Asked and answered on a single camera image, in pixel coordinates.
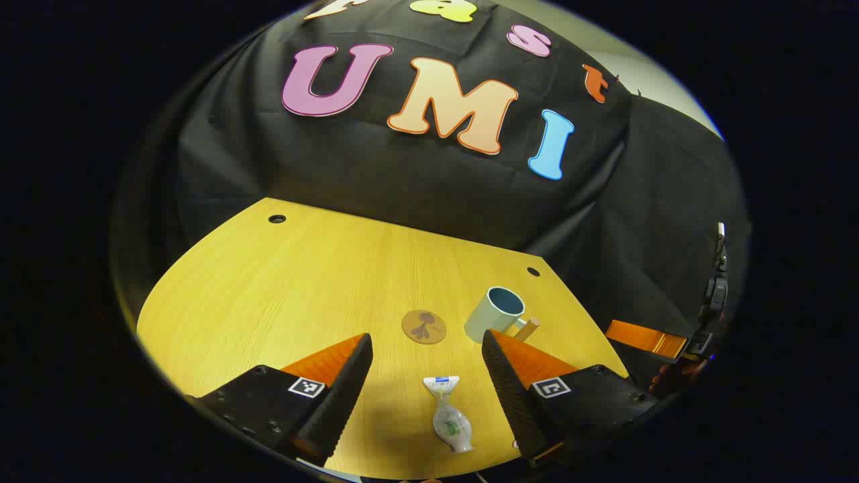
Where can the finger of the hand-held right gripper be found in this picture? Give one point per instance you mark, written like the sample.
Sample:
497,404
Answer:
644,339

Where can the black backdrop cloth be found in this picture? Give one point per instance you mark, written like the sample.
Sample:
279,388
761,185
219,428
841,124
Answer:
402,181

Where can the round brown coaster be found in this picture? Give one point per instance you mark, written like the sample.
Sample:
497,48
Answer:
424,327

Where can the wooden desktop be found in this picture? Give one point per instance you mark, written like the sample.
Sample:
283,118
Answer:
282,295

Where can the pale green cup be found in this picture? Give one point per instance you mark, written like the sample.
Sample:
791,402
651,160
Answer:
493,315

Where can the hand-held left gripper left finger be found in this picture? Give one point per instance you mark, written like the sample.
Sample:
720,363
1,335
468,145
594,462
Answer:
342,396

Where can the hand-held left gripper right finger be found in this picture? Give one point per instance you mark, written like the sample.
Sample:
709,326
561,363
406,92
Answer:
513,396

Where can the white toothpaste tube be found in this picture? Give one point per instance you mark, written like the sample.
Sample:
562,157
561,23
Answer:
451,422

